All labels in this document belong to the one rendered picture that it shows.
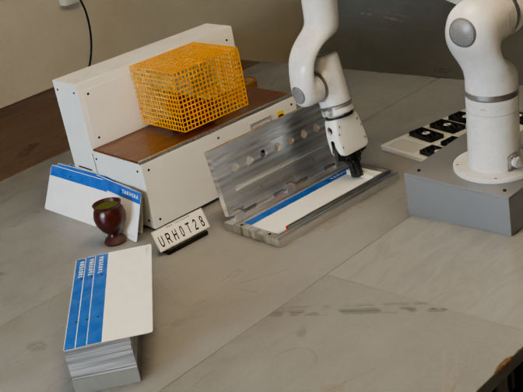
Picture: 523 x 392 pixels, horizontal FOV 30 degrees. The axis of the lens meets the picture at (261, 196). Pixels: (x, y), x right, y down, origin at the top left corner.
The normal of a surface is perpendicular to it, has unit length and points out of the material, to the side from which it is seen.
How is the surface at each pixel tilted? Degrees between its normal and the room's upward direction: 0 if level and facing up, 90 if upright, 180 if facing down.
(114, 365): 90
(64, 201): 63
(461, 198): 90
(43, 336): 0
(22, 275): 0
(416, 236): 0
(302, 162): 78
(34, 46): 90
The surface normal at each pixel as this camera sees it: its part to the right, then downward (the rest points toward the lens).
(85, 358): 0.11, 0.38
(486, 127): -0.38, 0.45
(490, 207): -0.68, 0.39
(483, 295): -0.17, -0.91
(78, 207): -0.71, -0.07
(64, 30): 0.72, 0.16
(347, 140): 0.61, -0.03
